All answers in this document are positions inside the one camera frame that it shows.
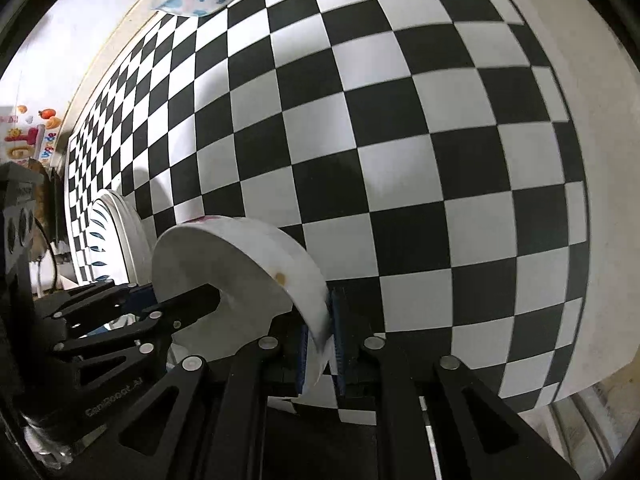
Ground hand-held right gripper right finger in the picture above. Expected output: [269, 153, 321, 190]
[330, 287, 581, 480]

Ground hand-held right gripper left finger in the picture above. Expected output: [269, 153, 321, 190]
[107, 312, 308, 480]

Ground blue striped plate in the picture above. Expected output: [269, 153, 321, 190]
[86, 191, 132, 282]

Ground white floral plate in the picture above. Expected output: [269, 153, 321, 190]
[151, 215, 333, 396]

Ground black white checkered tablecloth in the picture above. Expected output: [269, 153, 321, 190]
[64, 0, 591, 426]

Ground colourful wall stickers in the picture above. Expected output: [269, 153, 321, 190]
[0, 104, 63, 163]

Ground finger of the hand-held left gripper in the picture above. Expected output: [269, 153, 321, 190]
[52, 284, 221, 386]
[37, 281, 157, 328]

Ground plain white plate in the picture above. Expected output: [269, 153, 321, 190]
[102, 187, 152, 286]

